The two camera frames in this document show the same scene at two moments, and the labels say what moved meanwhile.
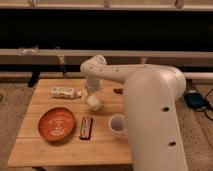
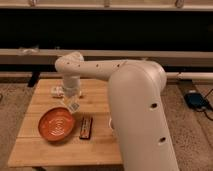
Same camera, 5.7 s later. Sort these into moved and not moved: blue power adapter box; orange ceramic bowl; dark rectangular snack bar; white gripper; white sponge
Moved: white gripper; white sponge
Not moved: dark rectangular snack bar; blue power adapter box; orange ceramic bowl
